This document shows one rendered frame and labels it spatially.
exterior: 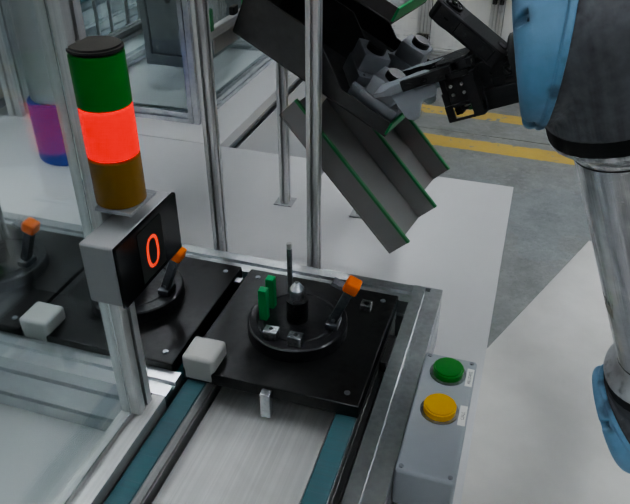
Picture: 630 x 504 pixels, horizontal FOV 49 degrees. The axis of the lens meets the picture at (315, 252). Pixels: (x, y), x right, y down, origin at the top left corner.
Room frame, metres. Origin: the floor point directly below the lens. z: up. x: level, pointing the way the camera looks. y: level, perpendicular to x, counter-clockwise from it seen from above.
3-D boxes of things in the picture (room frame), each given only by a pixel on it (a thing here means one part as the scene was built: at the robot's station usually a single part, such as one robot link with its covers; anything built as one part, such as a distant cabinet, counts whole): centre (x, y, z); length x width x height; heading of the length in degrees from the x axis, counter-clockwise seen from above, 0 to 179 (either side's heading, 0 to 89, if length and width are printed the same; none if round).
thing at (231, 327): (0.75, 0.02, 0.96); 0.24 x 0.24 x 0.02; 72
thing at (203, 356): (0.69, 0.15, 0.97); 0.05 x 0.05 x 0.04; 72
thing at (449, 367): (0.67, -0.18, 0.96); 0.04 x 0.04 x 0.02
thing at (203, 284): (0.83, 0.27, 1.01); 0.24 x 0.24 x 0.13; 72
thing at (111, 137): (0.61, 0.19, 1.33); 0.05 x 0.05 x 0.05
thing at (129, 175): (0.61, 0.19, 1.28); 0.05 x 0.05 x 0.05
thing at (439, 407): (0.61, -0.15, 0.96); 0.04 x 0.04 x 0.02
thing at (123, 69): (0.61, 0.19, 1.38); 0.05 x 0.05 x 0.05
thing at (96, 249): (0.61, 0.19, 1.29); 0.12 x 0.05 x 0.25; 162
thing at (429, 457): (0.61, -0.15, 0.93); 0.21 x 0.07 x 0.06; 162
